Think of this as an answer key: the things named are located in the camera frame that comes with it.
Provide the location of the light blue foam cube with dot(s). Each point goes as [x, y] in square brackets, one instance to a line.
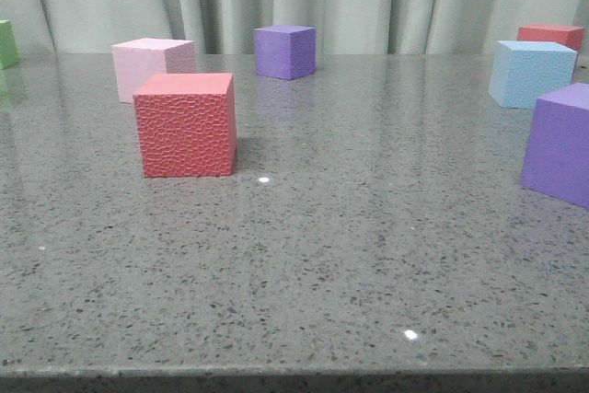
[524, 70]

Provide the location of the near red foam cube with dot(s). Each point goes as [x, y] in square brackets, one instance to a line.
[186, 125]

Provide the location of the red foam cube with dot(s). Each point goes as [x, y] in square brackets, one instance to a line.
[568, 35]
[186, 125]

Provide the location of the far purple foam cube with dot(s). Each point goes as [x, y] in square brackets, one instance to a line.
[285, 51]

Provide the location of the purple foam cube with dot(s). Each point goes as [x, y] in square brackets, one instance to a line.
[285, 51]
[556, 156]

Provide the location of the pink foam cube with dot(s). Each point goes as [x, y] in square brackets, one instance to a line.
[135, 61]

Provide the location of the near purple foam cube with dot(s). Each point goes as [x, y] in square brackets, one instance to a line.
[556, 156]

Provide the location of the far red foam cube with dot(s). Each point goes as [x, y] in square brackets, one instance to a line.
[568, 35]

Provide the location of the green foam cube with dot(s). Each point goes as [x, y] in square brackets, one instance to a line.
[8, 48]

